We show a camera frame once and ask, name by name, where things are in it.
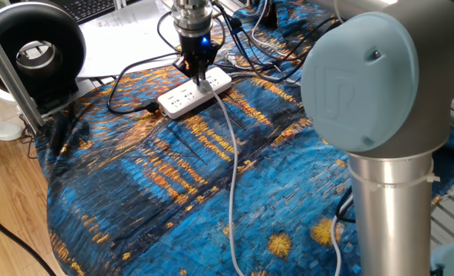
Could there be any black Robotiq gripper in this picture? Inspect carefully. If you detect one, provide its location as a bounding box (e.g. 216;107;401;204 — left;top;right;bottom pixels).
172;30;221;87

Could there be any grey power cord with plug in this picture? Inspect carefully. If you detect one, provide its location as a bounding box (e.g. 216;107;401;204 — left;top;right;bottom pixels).
197;78;247;276

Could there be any white power strip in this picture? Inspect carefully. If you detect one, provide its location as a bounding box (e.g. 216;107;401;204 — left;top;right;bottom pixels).
156;67;233;120

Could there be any white paper sheet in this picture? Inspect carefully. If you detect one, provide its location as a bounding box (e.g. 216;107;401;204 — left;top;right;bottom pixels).
77;0;182;79

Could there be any black computer keyboard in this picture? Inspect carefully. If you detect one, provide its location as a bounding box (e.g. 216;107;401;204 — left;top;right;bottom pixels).
60;0;117;24

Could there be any starry night painted tablecloth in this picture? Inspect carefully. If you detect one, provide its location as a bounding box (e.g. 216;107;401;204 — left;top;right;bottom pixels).
35;0;454;276

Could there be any white plastic base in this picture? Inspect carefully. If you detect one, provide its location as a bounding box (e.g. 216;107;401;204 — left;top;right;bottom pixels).
0;118;23;142

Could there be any black power cord with plug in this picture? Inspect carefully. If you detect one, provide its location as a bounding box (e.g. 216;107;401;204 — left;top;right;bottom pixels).
107;53;182;115

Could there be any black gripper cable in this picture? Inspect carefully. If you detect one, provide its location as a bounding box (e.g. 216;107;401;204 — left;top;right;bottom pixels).
211;0;343;84

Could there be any white power strip cable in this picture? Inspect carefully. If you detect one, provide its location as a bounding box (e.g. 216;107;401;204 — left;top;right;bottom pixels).
226;71;301;86

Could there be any thin white two-prong cord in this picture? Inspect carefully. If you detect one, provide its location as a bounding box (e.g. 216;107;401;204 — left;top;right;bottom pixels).
225;0;289;68

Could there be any aluminium frame post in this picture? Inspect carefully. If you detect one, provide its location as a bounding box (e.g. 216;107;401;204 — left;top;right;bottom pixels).
0;15;46;135

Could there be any black ring light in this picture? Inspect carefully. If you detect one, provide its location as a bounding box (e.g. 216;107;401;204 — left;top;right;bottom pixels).
0;2;87;110

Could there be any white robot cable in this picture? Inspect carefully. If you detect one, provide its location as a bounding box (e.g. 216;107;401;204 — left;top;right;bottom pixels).
329;193;355;276

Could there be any black floor cable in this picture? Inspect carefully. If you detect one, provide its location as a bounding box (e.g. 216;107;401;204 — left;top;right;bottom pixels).
0;206;58;276

